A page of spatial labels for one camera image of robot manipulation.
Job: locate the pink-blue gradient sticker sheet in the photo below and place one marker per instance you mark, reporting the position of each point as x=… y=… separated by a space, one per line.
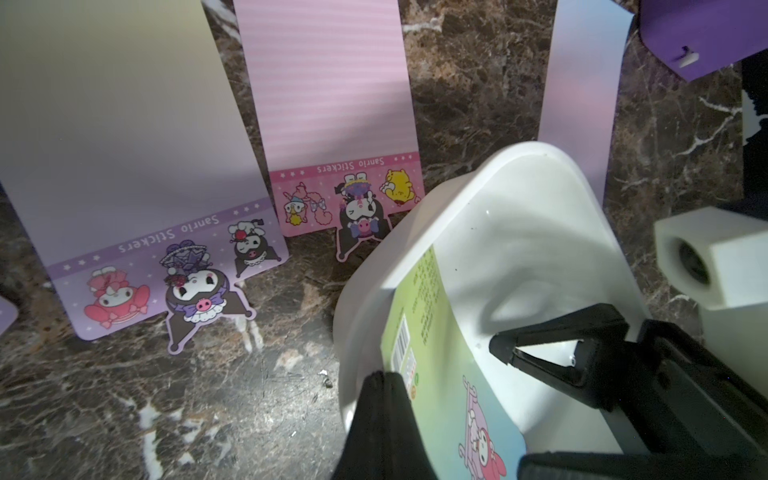
x=582 y=81

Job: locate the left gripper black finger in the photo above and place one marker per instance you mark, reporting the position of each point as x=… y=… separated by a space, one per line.
x=384 y=441

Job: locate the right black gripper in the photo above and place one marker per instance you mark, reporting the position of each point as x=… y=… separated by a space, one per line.
x=696 y=417

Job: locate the green blue sticker sheet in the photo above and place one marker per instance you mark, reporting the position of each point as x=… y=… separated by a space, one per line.
x=465 y=430

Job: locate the purple sticker sheet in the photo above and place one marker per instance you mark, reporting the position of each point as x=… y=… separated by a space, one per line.
x=126 y=159

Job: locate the white plastic storage box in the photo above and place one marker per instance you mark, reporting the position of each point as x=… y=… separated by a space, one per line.
x=519 y=241

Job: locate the purple plastic stand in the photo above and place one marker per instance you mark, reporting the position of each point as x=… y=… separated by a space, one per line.
x=697 y=37

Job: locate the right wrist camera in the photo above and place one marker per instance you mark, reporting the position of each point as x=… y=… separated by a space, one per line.
x=718 y=258

